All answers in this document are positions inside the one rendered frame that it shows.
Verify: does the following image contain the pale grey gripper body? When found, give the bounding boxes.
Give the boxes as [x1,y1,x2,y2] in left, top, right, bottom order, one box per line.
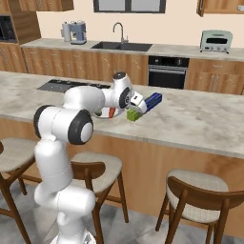
[132,99,150,115]

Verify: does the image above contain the blue aluminum foil box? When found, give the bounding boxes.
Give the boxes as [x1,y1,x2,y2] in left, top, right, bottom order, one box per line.
[144,91,163,112]

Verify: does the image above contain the white plate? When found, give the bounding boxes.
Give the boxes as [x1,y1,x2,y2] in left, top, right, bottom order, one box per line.
[92,106,127,120]

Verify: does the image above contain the black built-in oven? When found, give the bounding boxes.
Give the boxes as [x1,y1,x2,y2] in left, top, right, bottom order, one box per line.
[147,55,191,91]

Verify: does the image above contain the dark sink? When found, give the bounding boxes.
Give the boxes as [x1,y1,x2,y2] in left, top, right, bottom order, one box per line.
[91,40,153,52]

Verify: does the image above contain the wooden kitchen island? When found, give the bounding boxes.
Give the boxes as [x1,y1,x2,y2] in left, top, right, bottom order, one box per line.
[0,70,244,240]

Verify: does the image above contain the long wooden base cupboard run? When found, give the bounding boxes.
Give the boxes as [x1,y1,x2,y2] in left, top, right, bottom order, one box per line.
[0,42,150,87]

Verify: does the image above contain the wooden stool with beige seat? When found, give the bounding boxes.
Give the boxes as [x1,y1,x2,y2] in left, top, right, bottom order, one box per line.
[0,136,43,244]
[70,151,130,244]
[154,168,244,244]

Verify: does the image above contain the metal tap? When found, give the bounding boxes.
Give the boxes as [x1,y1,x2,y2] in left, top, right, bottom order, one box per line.
[112,21,130,45]

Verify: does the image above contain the short wooden base cupboard run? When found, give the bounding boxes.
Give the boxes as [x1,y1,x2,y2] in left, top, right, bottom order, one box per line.
[184,58,244,96]

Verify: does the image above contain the black hob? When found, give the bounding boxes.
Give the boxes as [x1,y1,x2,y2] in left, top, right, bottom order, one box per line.
[36,79,112,94]

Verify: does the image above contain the white and blue coffee machine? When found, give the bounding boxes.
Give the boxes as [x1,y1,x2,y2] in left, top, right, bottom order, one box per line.
[60,20,88,46]

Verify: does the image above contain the pale green toaster oven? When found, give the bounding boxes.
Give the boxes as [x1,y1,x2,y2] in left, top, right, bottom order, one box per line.
[199,30,234,54]

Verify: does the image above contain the dark framed window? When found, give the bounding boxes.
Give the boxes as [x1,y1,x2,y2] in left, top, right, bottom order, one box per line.
[92,0,167,14]

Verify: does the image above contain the tall wooden cupboard column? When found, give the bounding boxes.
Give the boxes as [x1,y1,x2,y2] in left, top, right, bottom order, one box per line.
[0,0,43,46]

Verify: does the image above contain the black built-in microwave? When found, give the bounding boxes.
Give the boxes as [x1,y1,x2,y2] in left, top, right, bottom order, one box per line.
[0,14,19,44]

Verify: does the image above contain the wooden wall cupboard open door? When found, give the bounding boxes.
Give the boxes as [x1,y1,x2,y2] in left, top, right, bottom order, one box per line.
[196,0,244,18]

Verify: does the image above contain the wooden wall cupboards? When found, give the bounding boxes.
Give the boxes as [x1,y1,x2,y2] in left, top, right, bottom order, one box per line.
[0,0,75,13]

